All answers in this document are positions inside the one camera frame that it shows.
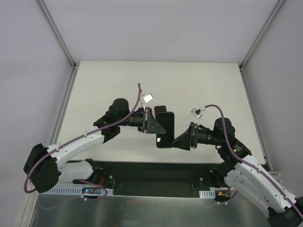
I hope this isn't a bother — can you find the black phone case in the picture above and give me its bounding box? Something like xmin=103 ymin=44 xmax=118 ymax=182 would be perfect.
xmin=155 ymin=111 xmax=176 ymax=149

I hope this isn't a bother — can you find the blue phone black screen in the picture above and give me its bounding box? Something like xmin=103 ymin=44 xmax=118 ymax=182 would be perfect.
xmin=154 ymin=105 xmax=167 ymax=115

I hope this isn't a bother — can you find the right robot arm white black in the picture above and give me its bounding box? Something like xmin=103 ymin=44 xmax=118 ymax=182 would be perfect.
xmin=171 ymin=118 xmax=303 ymax=227

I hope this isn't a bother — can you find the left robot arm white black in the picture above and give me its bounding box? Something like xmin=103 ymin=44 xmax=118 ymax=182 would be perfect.
xmin=24 ymin=98 xmax=166 ymax=193

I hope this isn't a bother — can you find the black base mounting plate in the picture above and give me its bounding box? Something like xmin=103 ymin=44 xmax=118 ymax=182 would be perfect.
xmin=87 ymin=159 xmax=227 ymax=198

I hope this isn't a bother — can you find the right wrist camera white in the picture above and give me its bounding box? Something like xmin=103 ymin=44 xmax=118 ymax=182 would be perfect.
xmin=190 ymin=108 xmax=204 ymax=120

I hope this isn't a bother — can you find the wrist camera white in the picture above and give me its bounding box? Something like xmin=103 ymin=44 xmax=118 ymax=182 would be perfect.
xmin=190 ymin=108 xmax=204 ymax=120
xmin=141 ymin=93 xmax=153 ymax=103

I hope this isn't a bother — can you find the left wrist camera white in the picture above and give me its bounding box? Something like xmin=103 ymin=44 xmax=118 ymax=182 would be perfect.
xmin=141 ymin=93 xmax=153 ymax=103

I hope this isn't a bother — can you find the right white cable duct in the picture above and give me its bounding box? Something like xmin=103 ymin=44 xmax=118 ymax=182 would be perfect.
xmin=199 ymin=190 xmax=216 ymax=199

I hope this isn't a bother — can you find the white cable duct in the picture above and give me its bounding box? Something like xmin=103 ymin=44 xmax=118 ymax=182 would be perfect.
xmin=44 ymin=186 xmax=106 ymax=196
xmin=199 ymin=190 xmax=216 ymax=199

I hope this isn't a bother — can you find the left white cable duct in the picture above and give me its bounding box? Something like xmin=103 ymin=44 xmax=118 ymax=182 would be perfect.
xmin=44 ymin=186 xmax=106 ymax=196

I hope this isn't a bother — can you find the right aluminium frame post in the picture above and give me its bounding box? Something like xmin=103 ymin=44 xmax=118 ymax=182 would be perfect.
xmin=239 ymin=0 xmax=286 ymax=72

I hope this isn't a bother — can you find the aluminium frame post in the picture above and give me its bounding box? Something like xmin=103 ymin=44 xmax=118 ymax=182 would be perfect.
xmin=35 ymin=0 xmax=77 ymax=69
xmin=239 ymin=0 xmax=286 ymax=72

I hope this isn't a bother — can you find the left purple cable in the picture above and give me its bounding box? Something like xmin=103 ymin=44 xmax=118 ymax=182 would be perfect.
xmin=23 ymin=82 xmax=144 ymax=210

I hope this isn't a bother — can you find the left aluminium frame post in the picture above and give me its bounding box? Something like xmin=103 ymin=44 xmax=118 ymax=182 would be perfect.
xmin=35 ymin=0 xmax=77 ymax=69

